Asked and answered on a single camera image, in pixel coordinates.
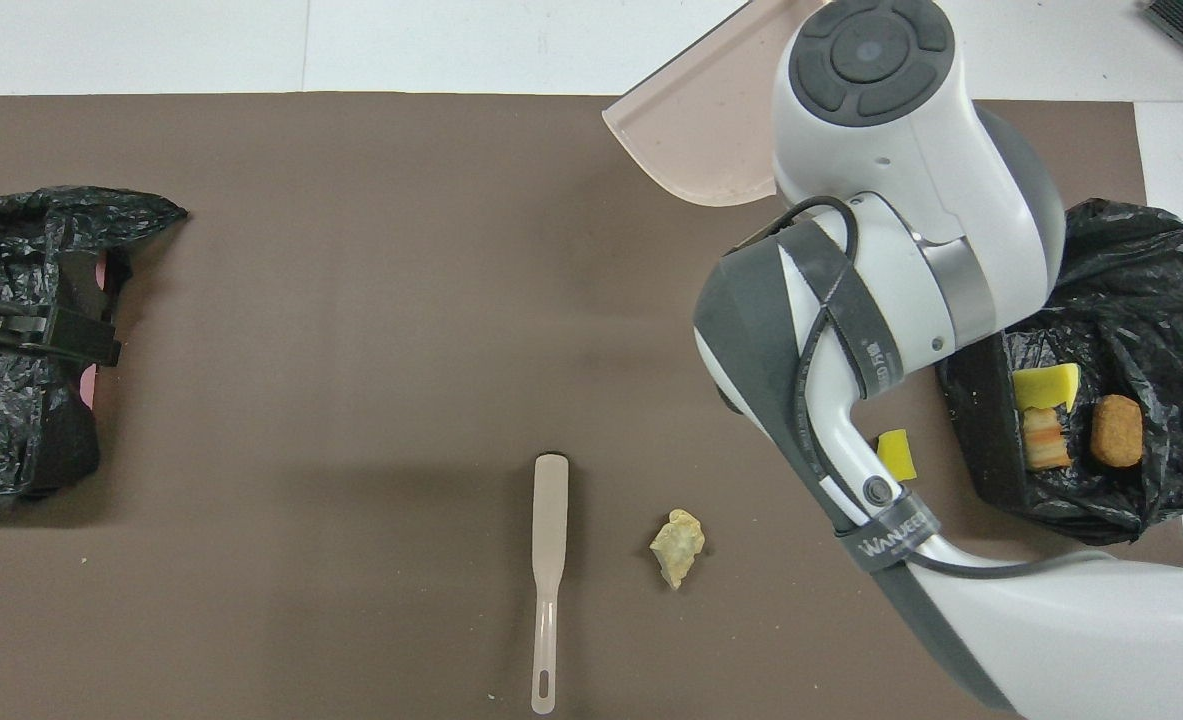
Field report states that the beige plastic dustpan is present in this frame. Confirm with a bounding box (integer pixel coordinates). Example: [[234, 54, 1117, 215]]
[[602, 0, 832, 208]]

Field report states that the yellow sponge piece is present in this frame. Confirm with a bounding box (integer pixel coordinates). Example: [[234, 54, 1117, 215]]
[[1012, 362, 1081, 411], [876, 429, 919, 482]]

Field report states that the beige and orange foam chunk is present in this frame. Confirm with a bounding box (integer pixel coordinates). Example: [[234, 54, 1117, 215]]
[[1023, 405, 1072, 471]]

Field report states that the brown cork-like foam chunk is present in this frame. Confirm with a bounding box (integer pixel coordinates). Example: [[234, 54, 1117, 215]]
[[1090, 394, 1145, 469]]

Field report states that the left black trash bag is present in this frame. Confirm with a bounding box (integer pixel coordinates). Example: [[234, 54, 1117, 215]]
[[0, 186, 190, 504]]

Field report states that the black trash bag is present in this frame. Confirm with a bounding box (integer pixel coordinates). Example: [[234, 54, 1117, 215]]
[[0, 186, 190, 504], [936, 198, 1183, 546]]

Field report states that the right black trash bag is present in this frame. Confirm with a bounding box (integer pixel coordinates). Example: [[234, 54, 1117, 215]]
[[936, 198, 1183, 546]]

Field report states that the brown table mat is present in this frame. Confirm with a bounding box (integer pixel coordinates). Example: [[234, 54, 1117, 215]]
[[0, 93, 1183, 720]]

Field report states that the pale beige foam chunk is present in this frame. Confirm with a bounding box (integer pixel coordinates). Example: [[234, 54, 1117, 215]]
[[649, 509, 707, 591]]

